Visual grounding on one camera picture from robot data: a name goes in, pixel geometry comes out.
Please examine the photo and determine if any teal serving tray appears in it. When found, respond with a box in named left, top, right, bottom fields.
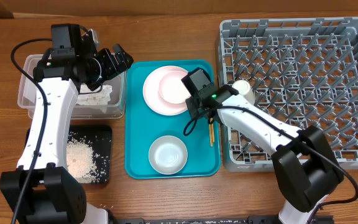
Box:
left=124, top=59, right=221, bottom=179

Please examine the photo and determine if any cream cup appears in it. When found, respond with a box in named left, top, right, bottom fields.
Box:
left=232, top=80, right=255, bottom=104

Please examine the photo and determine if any grey dish rack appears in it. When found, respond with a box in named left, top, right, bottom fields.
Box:
left=218, top=17, right=358, bottom=170

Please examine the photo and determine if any rice pile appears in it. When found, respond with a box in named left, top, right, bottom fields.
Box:
left=65, top=130, right=111, bottom=184

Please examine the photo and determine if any large pink plate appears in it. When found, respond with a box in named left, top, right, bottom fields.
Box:
left=143, top=65, right=188, bottom=116

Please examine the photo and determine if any small pink plate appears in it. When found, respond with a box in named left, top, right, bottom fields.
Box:
left=158, top=71, right=191, bottom=105

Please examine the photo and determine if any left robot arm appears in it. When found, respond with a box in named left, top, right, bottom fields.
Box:
left=0, top=24, right=133, bottom=223

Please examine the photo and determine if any wooden chopstick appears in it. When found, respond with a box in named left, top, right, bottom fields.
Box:
left=210, top=118, right=215, bottom=144
left=208, top=119, right=213, bottom=147

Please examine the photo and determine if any clear plastic bin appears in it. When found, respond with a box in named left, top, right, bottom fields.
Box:
left=17, top=52, right=127, bottom=120

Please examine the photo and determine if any white napkin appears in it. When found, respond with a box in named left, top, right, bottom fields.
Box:
left=76, top=84, right=112, bottom=106

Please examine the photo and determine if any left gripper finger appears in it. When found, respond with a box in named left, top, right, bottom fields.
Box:
left=104, top=48, right=119, bottom=80
left=113, top=44, right=134, bottom=73

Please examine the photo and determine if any grey bowl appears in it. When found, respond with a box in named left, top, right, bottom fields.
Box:
left=149, top=136, right=188, bottom=175

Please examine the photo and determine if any black tray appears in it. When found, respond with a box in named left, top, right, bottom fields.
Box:
left=25, top=124, right=113, bottom=185

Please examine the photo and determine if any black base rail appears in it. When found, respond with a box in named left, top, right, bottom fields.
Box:
left=116, top=215, right=335, bottom=224

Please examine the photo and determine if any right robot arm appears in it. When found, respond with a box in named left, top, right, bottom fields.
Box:
left=181, top=68, right=344, bottom=223

